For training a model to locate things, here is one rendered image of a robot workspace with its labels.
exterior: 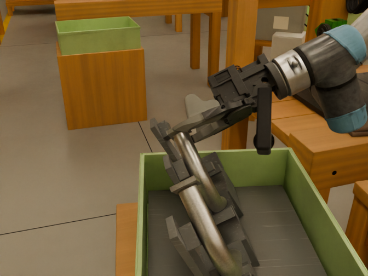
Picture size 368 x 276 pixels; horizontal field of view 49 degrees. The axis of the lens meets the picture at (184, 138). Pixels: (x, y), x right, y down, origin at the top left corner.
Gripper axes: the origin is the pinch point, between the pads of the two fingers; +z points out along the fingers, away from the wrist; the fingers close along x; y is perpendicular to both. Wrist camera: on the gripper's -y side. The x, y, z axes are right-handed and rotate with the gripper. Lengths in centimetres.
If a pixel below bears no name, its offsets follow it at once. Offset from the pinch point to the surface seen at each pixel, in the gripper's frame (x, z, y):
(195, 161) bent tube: 1.4, -0.2, -5.2
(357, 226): -57, -31, -31
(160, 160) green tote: -34.3, 10.8, 6.8
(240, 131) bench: -110, -17, 22
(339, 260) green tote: -17.9, -16.6, -32.3
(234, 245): -10.5, 0.6, -20.9
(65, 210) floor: -156, 92, 36
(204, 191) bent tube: -0.3, 0.8, -10.4
